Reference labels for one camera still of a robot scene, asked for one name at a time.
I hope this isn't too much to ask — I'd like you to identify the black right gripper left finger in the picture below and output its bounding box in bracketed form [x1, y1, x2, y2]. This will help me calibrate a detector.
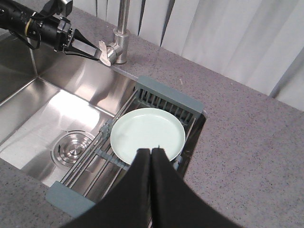
[63, 149, 151, 228]

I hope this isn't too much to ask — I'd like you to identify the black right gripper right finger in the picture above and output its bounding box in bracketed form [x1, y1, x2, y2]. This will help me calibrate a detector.
[150, 148, 240, 228]

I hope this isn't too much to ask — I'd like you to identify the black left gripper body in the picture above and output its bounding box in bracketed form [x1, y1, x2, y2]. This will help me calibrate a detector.
[26, 16, 72, 52]

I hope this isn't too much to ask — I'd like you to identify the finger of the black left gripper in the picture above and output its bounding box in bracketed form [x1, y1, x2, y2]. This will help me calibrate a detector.
[71, 29, 99, 51]
[63, 46, 100, 60]

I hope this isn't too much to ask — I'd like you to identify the light green round plate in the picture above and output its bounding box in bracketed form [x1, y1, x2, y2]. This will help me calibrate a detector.
[110, 108, 186, 165]

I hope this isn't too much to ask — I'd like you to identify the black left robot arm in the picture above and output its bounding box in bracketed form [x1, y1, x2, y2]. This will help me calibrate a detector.
[0, 0, 101, 60]

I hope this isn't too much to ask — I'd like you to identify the steel dish drying rack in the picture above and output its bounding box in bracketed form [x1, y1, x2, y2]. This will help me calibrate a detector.
[46, 76, 207, 217]

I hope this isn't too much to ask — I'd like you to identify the stainless steel faucet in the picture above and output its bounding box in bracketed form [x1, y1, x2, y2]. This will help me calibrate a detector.
[99, 0, 130, 66]

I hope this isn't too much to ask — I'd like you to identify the stainless steel sink basin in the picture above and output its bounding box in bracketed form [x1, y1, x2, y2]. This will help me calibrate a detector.
[0, 33, 139, 188]

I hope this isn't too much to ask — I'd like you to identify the round steel sink drain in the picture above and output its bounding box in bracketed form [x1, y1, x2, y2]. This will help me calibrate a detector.
[50, 130, 95, 169]

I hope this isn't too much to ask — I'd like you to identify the white pleated curtain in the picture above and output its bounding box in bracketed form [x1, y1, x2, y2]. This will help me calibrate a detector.
[73, 0, 304, 109]

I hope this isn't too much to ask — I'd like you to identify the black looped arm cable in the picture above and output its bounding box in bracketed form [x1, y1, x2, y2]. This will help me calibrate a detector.
[9, 11, 48, 50]

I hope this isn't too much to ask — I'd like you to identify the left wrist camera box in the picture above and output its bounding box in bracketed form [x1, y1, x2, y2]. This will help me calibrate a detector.
[40, 0, 73, 17]

